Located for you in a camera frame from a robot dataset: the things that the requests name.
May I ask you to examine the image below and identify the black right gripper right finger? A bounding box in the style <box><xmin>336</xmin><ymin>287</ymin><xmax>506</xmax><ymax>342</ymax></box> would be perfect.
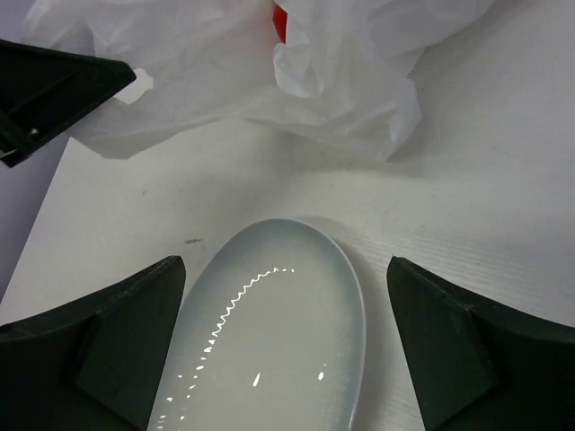
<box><xmin>386</xmin><ymin>257</ymin><xmax>574</xmax><ymax>430</ymax></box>

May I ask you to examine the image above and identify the white plastic bag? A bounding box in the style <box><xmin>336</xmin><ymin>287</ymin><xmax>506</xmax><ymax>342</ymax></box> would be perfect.
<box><xmin>23</xmin><ymin>1</ymin><xmax>491</xmax><ymax>159</ymax></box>

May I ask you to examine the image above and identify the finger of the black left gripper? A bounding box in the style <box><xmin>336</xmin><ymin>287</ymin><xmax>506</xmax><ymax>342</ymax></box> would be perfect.
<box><xmin>1</xmin><ymin>40</ymin><xmax>136</xmax><ymax>168</ymax></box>

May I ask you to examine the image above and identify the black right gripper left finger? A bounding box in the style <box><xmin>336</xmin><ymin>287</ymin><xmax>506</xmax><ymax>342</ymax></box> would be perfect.
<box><xmin>1</xmin><ymin>256</ymin><xmax>186</xmax><ymax>430</ymax></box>

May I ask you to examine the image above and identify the red fake fruit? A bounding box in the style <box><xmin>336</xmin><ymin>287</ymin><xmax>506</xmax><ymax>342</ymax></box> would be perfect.
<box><xmin>272</xmin><ymin>3</ymin><xmax>288</xmax><ymax>44</ymax></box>

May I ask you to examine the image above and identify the white oval plate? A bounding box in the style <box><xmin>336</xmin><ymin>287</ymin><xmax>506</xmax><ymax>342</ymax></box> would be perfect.
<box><xmin>148</xmin><ymin>219</ymin><xmax>366</xmax><ymax>430</ymax></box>

